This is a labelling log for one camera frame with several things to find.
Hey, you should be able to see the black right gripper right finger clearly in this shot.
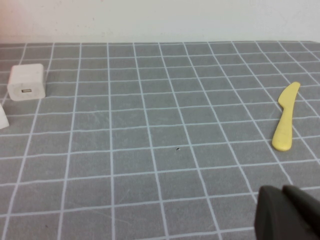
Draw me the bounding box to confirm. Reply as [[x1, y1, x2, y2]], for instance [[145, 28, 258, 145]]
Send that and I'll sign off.
[[281, 184, 320, 240]]

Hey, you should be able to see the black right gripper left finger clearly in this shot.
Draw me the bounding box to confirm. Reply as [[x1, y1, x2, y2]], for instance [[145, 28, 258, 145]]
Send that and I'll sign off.
[[253, 185, 291, 240]]

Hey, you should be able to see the yellow plastic knife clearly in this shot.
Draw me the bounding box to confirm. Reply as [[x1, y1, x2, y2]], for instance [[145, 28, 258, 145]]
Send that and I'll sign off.
[[271, 81, 301, 152]]

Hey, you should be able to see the white usb charger adapter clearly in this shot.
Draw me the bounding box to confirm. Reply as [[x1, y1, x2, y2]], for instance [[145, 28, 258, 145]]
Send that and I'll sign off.
[[6, 63, 47, 102]]

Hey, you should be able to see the white foam cube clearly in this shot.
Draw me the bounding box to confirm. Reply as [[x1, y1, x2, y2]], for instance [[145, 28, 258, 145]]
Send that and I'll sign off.
[[0, 101, 10, 130]]

